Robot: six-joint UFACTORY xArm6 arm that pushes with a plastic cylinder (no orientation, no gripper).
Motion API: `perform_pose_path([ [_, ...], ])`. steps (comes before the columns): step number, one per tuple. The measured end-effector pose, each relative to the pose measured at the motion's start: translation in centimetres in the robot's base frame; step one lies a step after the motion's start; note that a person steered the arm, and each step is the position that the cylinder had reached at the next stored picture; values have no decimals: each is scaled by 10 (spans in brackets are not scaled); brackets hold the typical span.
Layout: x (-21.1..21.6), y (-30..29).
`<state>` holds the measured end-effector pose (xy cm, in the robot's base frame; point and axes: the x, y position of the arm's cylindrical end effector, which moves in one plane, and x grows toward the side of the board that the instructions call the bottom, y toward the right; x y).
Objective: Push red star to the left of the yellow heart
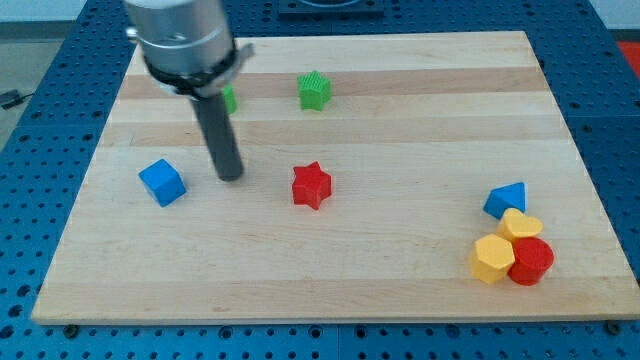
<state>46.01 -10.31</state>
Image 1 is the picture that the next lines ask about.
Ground green block behind arm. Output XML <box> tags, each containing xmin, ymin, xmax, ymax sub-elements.
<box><xmin>222</xmin><ymin>84</ymin><xmax>237</xmax><ymax>114</ymax></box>

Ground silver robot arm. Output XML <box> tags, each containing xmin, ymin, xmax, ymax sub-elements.
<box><xmin>124</xmin><ymin>0</ymin><xmax>254</xmax><ymax>98</ymax></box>

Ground red star block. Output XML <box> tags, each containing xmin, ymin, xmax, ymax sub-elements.
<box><xmin>291</xmin><ymin>161</ymin><xmax>332</xmax><ymax>210</ymax></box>

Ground green star block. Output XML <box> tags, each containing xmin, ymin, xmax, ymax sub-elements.
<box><xmin>297</xmin><ymin>70</ymin><xmax>332</xmax><ymax>111</ymax></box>

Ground yellow heart block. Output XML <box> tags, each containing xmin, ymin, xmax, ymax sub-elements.
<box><xmin>495</xmin><ymin>208</ymin><xmax>544</xmax><ymax>243</ymax></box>

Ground wooden board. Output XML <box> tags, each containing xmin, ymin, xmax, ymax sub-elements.
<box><xmin>32</xmin><ymin>31</ymin><xmax>639</xmax><ymax>325</ymax></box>

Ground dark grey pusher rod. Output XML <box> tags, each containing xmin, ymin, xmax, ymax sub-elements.
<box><xmin>191</xmin><ymin>94</ymin><xmax>244</xmax><ymax>182</ymax></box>

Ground blue cube block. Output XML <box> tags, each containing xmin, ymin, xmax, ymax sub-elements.
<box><xmin>138</xmin><ymin>159</ymin><xmax>187</xmax><ymax>207</ymax></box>

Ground yellow hexagon block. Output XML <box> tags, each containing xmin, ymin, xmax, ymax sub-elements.
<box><xmin>469</xmin><ymin>234</ymin><xmax>515</xmax><ymax>284</ymax></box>

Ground blue triangle block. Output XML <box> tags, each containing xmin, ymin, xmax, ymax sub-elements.
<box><xmin>483</xmin><ymin>182</ymin><xmax>527</xmax><ymax>219</ymax></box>

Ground red cylinder block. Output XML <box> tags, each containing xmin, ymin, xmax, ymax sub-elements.
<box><xmin>508</xmin><ymin>237</ymin><xmax>555</xmax><ymax>286</ymax></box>

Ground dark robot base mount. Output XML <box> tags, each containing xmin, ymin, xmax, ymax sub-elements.
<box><xmin>276</xmin><ymin>0</ymin><xmax>385</xmax><ymax>18</ymax></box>

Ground blue perforated table frame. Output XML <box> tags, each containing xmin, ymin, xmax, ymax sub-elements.
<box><xmin>1</xmin><ymin>0</ymin><xmax>639</xmax><ymax>359</ymax></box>

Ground black cable plug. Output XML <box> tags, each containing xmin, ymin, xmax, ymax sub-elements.
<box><xmin>0</xmin><ymin>89</ymin><xmax>33</xmax><ymax>110</ymax></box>

